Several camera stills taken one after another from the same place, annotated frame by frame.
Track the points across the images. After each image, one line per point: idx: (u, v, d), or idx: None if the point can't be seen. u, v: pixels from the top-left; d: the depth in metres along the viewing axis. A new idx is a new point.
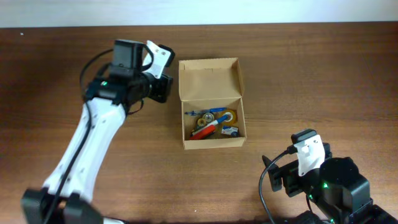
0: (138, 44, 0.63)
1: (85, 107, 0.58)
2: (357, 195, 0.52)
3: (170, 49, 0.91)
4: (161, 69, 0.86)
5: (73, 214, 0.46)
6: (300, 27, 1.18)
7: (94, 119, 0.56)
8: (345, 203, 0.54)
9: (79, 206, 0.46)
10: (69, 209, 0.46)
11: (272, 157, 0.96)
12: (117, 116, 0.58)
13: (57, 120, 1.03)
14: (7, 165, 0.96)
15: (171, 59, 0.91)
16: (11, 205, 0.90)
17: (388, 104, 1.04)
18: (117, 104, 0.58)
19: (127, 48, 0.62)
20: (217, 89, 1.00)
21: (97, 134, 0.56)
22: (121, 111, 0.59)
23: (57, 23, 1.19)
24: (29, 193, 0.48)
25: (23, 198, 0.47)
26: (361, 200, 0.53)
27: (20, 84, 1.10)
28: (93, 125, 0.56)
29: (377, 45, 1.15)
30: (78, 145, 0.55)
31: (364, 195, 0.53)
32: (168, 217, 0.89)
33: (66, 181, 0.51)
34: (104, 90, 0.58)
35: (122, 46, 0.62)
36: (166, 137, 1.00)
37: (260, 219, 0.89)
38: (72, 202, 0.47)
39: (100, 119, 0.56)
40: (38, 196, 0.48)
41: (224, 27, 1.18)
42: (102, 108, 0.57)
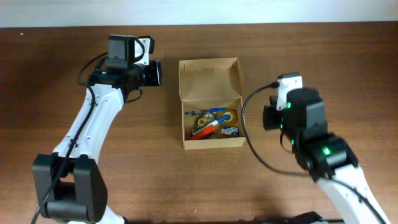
0: (130, 38, 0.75)
1: (87, 90, 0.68)
2: (314, 111, 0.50)
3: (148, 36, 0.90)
4: (147, 55, 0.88)
5: (82, 173, 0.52)
6: (300, 27, 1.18)
7: (97, 98, 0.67)
8: (301, 120, 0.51)
9: (87, 165, 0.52)
10: (78, 169, 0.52)
11: (272, 157, 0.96)
12: (117, 97, 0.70)
13: (57, 119, 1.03)
14: (7, 165, 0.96)
15: (152, 45, 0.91)
16: (11, 205, 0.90)
17: (388, 104, 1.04)
18: (117, 88, 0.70)
19: (120, 42, 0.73)
20: (214, 88, 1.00)
21: (101, 111, 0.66)
22: (120, 93, 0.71)
23: (57, 23, 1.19)
24: (40, 160, 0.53)
25: (35, 163, 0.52)
26: (315, 115, 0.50)
27: (19, 84, 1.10)
28: (97, 104, 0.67)
29: (377, 45, 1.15)
30: (84, 119, 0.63)
31: (319, 114, 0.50)
32: (169, 217, 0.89)
33: (75, 146, 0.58)
34: (106, 78, 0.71)
35: (116, 41, 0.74)
36: (165, 137, 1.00)
37: (260, 219, 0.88)
38: (80, 163, 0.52)
39: (102, 99, 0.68)
40: (50, 161, 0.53)
41: (224, 27, 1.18)
42: (103, 91, 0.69)
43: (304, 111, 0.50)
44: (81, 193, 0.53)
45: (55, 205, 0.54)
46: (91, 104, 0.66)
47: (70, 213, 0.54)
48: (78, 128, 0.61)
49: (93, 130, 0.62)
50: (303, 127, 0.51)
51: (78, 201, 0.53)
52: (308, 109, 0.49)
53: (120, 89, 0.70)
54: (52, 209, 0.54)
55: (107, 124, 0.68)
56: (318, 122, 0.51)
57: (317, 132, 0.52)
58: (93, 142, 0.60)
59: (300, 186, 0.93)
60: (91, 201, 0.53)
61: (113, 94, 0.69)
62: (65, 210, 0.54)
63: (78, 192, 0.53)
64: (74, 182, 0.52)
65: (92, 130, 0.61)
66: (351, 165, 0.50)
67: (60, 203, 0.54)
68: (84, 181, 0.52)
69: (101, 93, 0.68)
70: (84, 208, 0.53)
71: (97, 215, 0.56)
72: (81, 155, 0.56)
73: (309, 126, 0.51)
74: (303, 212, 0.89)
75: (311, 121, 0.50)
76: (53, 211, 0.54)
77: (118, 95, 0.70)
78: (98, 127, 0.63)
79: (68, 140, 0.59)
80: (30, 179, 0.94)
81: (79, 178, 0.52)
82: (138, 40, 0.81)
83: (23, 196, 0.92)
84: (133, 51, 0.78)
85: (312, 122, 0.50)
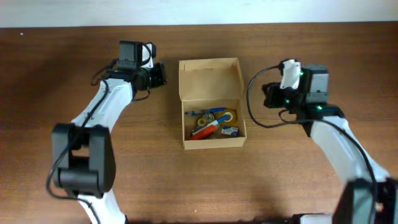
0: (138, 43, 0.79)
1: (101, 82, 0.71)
2: (318, 79, 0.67)
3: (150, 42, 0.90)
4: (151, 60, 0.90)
5: (98, 138, 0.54)
6: (300, 27, 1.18)
7: (111, 87, 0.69)
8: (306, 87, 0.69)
9: (103, 132, 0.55)
10: (94, 135, 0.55)
11: (272, 157, 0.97)
12: (127, 90, 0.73)
13: (57, 119, 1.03)
14: (7, 165, 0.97)
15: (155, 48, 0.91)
16: (12, 205, 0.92)
17: (388, 104, 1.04)
18: (127, 81, 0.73)
19: (130, 46, 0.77)
20: (215, 86, 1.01)
21: (114, 96, 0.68)
22: (130, 88, 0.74)
23: (57, 23, 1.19)
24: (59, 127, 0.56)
25: (55, 130, 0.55)
26: (318, 83, 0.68)
27: (19, 84, 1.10)
28: (110, 91, 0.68)
29: (377, 44, 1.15)
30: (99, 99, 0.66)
31: (322, 83, 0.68)
32: (169, 217, 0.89)
33: (90, 119, 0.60)
34: (115, 76, 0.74)
35: (125, 45, 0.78)
36: (166, 137, 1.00)
37: (260, 219, 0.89)
38: (97, 131, 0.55)
39: (115, 88, 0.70)
40: (68, 129, 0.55)
41: (224, 27, 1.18)
42: (115, 83, 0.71)
43: (310, 78, 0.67)
44: (94, 157, 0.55)
45: (67, 172, 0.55)
46: (104, 90, 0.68)
47: (81, 180, 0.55)
48: (94, 106, 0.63)
49: (107, 110, 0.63)
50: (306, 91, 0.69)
51: (89, 167, 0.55)
52: (313, 77, 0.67)
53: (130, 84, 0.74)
54: (64, 176, 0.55)
55: (118, 111, 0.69)
56: (319, 90, 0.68)
57: (318, 98, 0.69)
58: (106, 119, 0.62)
59: (300, 186, 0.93)
60: (102, 167, 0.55)
61: (124, 86, 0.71)
62: (76, 176, 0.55)
63: (92, 157, 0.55)
64: (89, 147, 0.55)
65: (107, 109, 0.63)
66: (337, 116, 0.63)
67: (71, 170, 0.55)
68: (99, 147, 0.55)
69: (114, 84, 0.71)
70: (94, 174, 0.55)
71: (106, 184, 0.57)
72: (96, 126, 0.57)
73: (312, 91, 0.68)
74: (303, 212, 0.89)
75: (314, 87, 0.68)
76: (64, 178, 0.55)
77: (128, 88, 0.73)
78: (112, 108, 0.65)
79: (85, 114, 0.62)
80: (32, 179, 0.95)
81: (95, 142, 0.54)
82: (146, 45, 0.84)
83: (23, 196, 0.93)
84: (142, 55, 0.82)
85: (314, 88, 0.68)
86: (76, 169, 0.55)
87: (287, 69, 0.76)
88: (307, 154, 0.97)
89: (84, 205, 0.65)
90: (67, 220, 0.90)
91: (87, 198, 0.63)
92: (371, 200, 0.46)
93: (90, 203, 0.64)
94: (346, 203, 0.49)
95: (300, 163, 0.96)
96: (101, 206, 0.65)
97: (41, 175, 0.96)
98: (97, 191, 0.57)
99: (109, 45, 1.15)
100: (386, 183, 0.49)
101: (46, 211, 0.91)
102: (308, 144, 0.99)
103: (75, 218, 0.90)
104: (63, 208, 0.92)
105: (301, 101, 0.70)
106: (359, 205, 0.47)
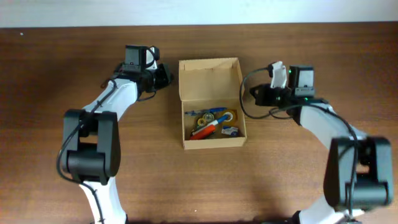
0: (143, 47, 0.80)
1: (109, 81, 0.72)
2: (305, 74, 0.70)
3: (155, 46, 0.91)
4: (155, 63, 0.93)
5: (107, 122, 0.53)
6: (300, 27, 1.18)
7: (118, 84, 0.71)
8: (294, 83, 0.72)
9: (112, 117, 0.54)
10: (103, 119, 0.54)
11: (272, 157, 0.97)
12: (133, 90, 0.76)
13: (57, 119, 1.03)
14: (9, 165, 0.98)
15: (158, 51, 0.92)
16: (13, 205, 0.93)
17: (389, 104, 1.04)
18: (133, 81, 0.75)
19: (135, 51, 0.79)
20: (216, 86, 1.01)
21: (122, 93, 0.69)
22: (135, 88, 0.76)
23: (56, 24, 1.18)
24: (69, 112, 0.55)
25: (66, 114, 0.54)
26: (306, 78, 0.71)
27: (19, 85, 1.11)
28: (118, 88, 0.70)
29: (377, 45, 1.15)
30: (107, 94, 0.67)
31: (308, 78, 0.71)
32: (168, 217, 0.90)
33: (100, 107, 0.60)
34: (120, 78, 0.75)
35: (131, 49, 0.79)
36: (165, 137, 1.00)
37: (260, 219, 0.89)
38: (106, 115, 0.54)
39: (122, 87, 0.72)
40: (78, 113, 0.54)
41: (224, 27, 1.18)
42: (122, 82, 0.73)
43: (297, 74, 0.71)
44: (103, 139, 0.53)
45: (75, 157, 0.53)
46: (113, 86, 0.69)
47: (87, 163, 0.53)
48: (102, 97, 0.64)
49: (115, 102, 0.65)
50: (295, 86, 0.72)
51: (97, 150, 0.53)
52: (301, 73, 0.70)
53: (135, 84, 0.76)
54: (72, 159, 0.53)
55: (122, 109, 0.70)
56: (306, 84, 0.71)
57: (305, 93, 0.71)
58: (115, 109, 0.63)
59: (300, 186, 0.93)
60: (111, 150, 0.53)
61: (130, 85, 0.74)
62: (83, 160, 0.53)
63: (100, 139, 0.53)
64: (97, 132, 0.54)
65: (115, 101, 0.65)
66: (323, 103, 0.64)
67: (79, 154, 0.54)
68: (107, 130, 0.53)
69: (121, 82, 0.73)
70: (102, 157, 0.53)
71: (113, 169, 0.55)
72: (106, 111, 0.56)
73: (300, 86, 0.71)
74: None
75: (302, 82, 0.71)
76: (73, 162, 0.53)
77: (133, 88, 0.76)
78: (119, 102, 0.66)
79: (95, 102, 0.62)
80: (32, 180, 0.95)
81: (105, 124, 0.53)
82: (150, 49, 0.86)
83: (25, 196, 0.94)
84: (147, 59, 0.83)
85: (301, 83, 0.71)
86: (84, 153, 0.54)
87: (276, 70, 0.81)
88: (308, 154, 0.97)
89: (88, 192, 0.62)
90: (66, 220, 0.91)
91: (92, 185, 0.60)
92: (353, 152, 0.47)
93: (94, 190, 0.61)
94: (331, 160, 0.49)
95: (300, 163, 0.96)
96: (105, 194, 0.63)
97: (41, 175, 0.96)
98: (103, 177, 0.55)
99: (109, 45, 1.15)
100: (366, 139, 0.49)
101: (47, 211, 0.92)
102: (308, 144, 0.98)
103: (74, 218, 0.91)
104: (63, 208, 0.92)
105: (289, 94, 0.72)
106: (342, 157, 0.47)
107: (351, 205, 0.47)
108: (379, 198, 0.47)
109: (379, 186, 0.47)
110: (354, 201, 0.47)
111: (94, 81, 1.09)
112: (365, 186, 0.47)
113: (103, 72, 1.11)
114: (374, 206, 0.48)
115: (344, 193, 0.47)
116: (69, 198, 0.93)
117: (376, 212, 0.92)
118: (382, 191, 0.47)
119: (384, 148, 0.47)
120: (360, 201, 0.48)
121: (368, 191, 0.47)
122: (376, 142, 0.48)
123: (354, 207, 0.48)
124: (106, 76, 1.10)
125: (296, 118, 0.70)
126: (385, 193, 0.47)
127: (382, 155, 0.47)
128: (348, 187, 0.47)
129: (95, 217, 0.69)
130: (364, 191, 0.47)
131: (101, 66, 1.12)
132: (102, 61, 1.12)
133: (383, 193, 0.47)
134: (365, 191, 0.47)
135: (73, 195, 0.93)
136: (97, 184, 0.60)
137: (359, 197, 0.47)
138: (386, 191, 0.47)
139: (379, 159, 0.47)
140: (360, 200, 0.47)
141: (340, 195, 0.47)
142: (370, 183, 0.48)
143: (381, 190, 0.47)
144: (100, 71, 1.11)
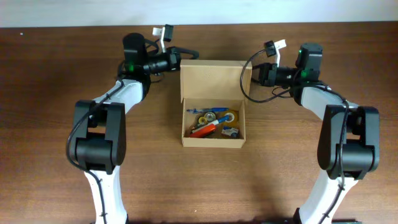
0: (140, 45, 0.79)
1: (117, 80, 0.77)
2: (313, 58, 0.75)
3: (165, 28, 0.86)
4: (161, 43, 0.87)
5: (115, 112, 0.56)
6: (301, 26, 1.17)
7: (125, 83, 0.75)
8: (302, 65, 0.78)
9: (119, 107, 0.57)
10: (112, 109, 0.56)
11: (272, 157, 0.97)
12: (139, 90, 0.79)
13: (57, 119, 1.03)
14: (8, 165, 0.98)
15: (169, 30, 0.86)
16: (13, 205, 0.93)
17: (388, 104, 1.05)
18: (137, 81, 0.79)
19: (134, 51, 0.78)
20: (216, 86, 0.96)
21: (129, 89, 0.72)
22: (140, 88, 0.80)
23: (56, 23, 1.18)
24: (81, 103, 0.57)
25: (78, 104, 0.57)
26: (313, 62, 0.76)
27: (18, 84, 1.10)
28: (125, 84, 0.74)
29: (378, 44, 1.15)
30: (115, 89, 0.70)
31: (317, 61, 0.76)
32: (169, 217, 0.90)
33: (109, 100, 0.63)
34: (127, 79, 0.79)
35: (130, 50, 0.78)
36: (165, 136, 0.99)
37: (260, 219, 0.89)
38: (112, 106, 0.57)
39: (130, 84, 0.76)
40: (87, 103, 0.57)
41: (224, 27, 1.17)
42: (129, 81, 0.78)
43: (306, 58, 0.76)
44: (111, 128, 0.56)
45: (84, 144, 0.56)
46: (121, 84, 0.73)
47: (94, 150, 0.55)
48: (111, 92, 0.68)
49: (124, 96, 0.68)
50: (302, 68, 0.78)
51: (106, 138, 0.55)
52: (310, 57, 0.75)
53: (140, 84, 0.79)
54: (80, 145, 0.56)
55: (130, 106, 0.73)
56: (313, 68, 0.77)
57: (312, 76, 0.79)
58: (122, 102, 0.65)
59: (300, 186, 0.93)
60: (117, 138, 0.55)
61: (137, 85, 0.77)
62: (96, 146, 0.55)
63: (109, 126, 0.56)
64: (106, 120, 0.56)
65: (124, 95, 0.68)
66: (322, 85, 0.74)
67: (87, 142, 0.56)
68: (116, 120, 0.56)
69: (129, 81, 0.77)
70: (110, 145, 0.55)
71: (120, 157, 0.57)
72: (112, 102, 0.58)
73: (306, 68, 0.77)
74: None
75: (309, 65, 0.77)
76: (81, 149, 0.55)
77: (139, 88, 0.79)
78: (127, 98, 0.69)
79: (105, 95, 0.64)
80: (32, 179, 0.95)
81: (113, 113, 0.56)
82: (143, 38, 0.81)
83: (24, 196, 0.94)
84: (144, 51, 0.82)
85: (309, 67, 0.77)
86: (92, 141, 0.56)
87: (278, 48, 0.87)
88: (308, 153, 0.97)
89: (92, 181, 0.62)
90: (66, 220, 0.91)
91: (97, 173, 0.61)
92: (344, 120, 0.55)
93: (99, 180, 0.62)
94: (324, 128, 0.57)
95: (300, 163, 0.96)
96: (110, 185, 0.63)
97: (41, 175, 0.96)
98: (109, 166, 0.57)
99: (109, 44, 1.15)
100: (359, 110, 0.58)
101: (47, 211, 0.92)
102: (308, 144, 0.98)
103: (74, 218, 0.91)
104: (63, 208, 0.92)
105: (295, 75, 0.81)
106: (334, 126, 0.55)
107: (341, 167, 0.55)
108: (366, 160, 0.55)
109: (365, 149, 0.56)
110: (342, 163, 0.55)
111: (94, 81, 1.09)
112: (354, 150, 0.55)
113: (103, 71, 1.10)
114: (360, 168, 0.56)
115: (335, 155, 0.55)
116: (69, 198, 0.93)
117: (376, 212, 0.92)
118: (369, 154, 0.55)
119: (372, 116, 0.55)
120: (348, 163, 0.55)
121: (355, 154, 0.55)
122: (366, 111, 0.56)
123: (343, 170, 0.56)
124: (105, 76, 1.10)
125: (297, 99, 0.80)
126: (371, 155, 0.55)
127: (370, 121, 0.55)
128: (338, 150, 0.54)
129: (96, 212, 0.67)
130: (352, 155, 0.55)
131: (101, 66, 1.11)
132: (102, 61, 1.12)
133: (370, 157, 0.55)
134: (353, 155, 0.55)
135: (73, 195, 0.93)
136: (102, 173, 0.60)
137: (347, 160, 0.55)
138: (370, 155, 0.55)
139: (368, 126, 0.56)
140: (349, 163, 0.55)
141: (331, 158, 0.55)
142: (357, 147, 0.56)
143: (367, 153, 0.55)
144: (99, 71, 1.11)
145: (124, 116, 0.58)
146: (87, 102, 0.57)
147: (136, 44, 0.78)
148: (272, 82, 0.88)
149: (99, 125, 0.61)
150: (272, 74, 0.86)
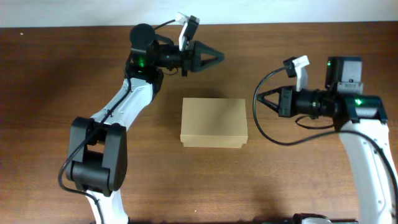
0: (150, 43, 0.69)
1: (126, 81, 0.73)
2: (349, 66, 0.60)
3: (189, 24, 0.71)
4: (180, 41, 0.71)
5: (114, 139, 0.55)
6: (301, 27, 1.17)
7: (132, 87, 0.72)
8: (336, 76, 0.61)
9: (117, 133, 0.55)
10: (111, 135, 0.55)
11: (272, 158, 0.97)
12: (148, 91, 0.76)
13: (58, 121, 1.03)
14: (8, 165, 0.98)
15: (193, 28, 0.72)
16: (12, 206, 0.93)
17: (388, 104, 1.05)
18: (149, 83, 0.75)
19: (142, 50, 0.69)
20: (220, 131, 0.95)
21: (135, 96, 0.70)
22: (151, 89, 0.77)
23: (56, 24, 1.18)
24: (78, 122, 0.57)
25: (74, 124, 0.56)
26: (351, 71, 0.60)
27: (19, 85, 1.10)
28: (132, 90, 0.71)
29: (378, 45, 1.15)
30: (120, 98, 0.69)
31: (356, 70, 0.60)
32: (169, 217, 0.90)
33: (110, 116, 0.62)
34: (135, 77, 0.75)
35: (138, 48, 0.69)
36: (166, 137, 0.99)
37: (260, 219, 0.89)
38: (111, 130, 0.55)
39: (138, 88, 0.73)
40: (84, 124, 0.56)
41: (223, 28, 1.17)
42: (138, 83, 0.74)
43: (341, 66, 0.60)
44: (109, 154, 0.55)
45: (82, 167, 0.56)
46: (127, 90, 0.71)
47: (92, 178, 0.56)
48: (114, 105, 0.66)
49: (127, 109, 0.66)
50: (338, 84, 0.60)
51: (103, 165, 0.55)
52: (346, 65, 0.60)
53: (152, 85, 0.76)
54: (78, 170, 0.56)
55: (137, 109, 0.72)
56: (352, 79, 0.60)
57: (351, 89, 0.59)
58: (125, 118, 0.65)
59: (300, 185, 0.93)
60: (115, 167, 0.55)
61: (145, 87, 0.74)
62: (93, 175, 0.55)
63: (107, 153, 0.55)
64: (105, 144, 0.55)
65: (126, 108, 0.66)
66: (378, 120, 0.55)
67: (86, 167, 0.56)
68: (115, 148, 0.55)
69: (137, 84, 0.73)
70: (107, 173, 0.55)
71: (116, 183, 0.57)
72: (113, 124, 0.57)
73: (344, 81, 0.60)
74: (304, 212, 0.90)
75: (346, 76, 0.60)
76: (78, 172, 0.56)
77: (149, 89, 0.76)
78: (132, 109, 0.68)
79: (106, 111, 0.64)
80: (32, 180, 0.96)
81: (112, 139, 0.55)
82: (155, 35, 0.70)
83: (24, 196, 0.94)
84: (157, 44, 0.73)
85: (346, 78, 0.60)
86: (90, 165, 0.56)
87: (299, 66, 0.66)
88: (308, 154, 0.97)
89: (91, 201, 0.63)
90: (66, 220, 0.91)
91: (95, 194, 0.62)
92: None
93: (97, 199, 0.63)
94: None
95: (300, 163, 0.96)
96: (107, 205, 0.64)
97: (41, 175, 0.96)
98: (105, 190, 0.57)
99: (109, 45, 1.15)
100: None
101: (47, 211, 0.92)
102: (308, 144, 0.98)
103: (74, 218, 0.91)
104: (64, 208, 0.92)
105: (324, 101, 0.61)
106: None
107: None
108: None
109: None
110: None
111: (94, 82, 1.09)
112: None
113: (104, 72, 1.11)
114: None
115: None
116: (69, 198, 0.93)
117: None
118: None
119: None
120: None
121: None
122: None
123: None
124: (106, 76, 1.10)
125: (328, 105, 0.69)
126: None
127: None
128: None
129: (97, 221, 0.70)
130: None
131: (101, 66, 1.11)
132: (102, 62, 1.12)
133: None
134: None
135: (73, 195, 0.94)
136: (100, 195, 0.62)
137: None
138: None
139: None
140: None
141: None
142: None
143: None
144: (100, 72, 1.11)
145: (124, 140, 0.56)
146: (86, 123, 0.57)
147: (144, 43, 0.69)
148: (289, 108, 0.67)
149: (99, 141, 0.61)
150: (290, 99, 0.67)
